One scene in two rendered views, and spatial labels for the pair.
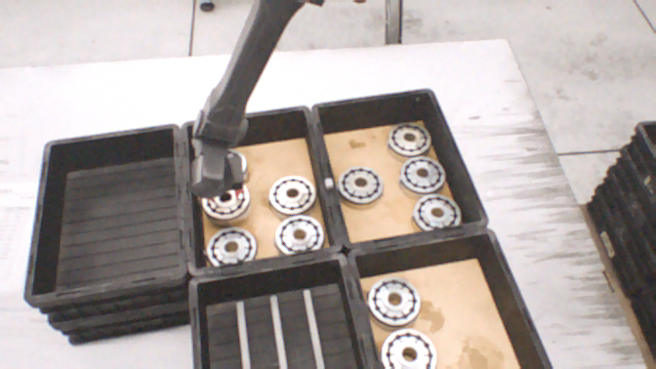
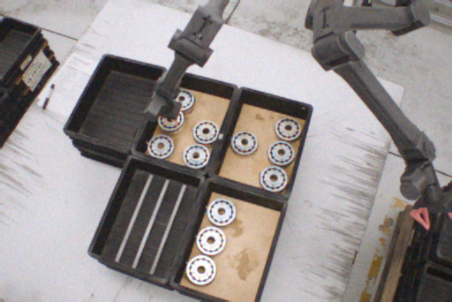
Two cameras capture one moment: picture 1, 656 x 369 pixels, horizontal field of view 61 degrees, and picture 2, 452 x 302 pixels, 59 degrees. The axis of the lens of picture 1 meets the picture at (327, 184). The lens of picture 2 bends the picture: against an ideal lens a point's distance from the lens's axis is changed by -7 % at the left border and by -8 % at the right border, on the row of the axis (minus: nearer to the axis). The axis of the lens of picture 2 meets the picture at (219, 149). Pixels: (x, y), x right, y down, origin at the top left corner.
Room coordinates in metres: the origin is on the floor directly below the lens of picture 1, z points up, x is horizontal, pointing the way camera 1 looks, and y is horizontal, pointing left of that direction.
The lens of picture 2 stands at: (0.08, -0.38, 2.32)
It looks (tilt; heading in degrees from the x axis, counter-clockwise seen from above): 64 degrees down; 32
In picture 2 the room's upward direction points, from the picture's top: 3 degrees counter-clockwise
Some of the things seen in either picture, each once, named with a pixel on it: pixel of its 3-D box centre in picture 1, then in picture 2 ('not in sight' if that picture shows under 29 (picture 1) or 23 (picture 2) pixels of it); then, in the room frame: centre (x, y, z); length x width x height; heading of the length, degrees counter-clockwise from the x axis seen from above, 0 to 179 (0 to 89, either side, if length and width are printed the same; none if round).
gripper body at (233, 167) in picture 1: (216, 166); (165, 103); (0.69, 0.22, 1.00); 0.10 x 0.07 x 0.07; 99
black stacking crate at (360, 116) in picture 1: (390, 177); (262, 147); (0.76, -0.14, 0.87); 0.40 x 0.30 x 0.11; 11
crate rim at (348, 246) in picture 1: (392, 163); (263, 140); (0.76, -0.14, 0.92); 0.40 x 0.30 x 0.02; 11
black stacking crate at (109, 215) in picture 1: (118, 220); (118, 107); (0.65, 0.45, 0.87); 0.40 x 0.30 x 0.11; 11
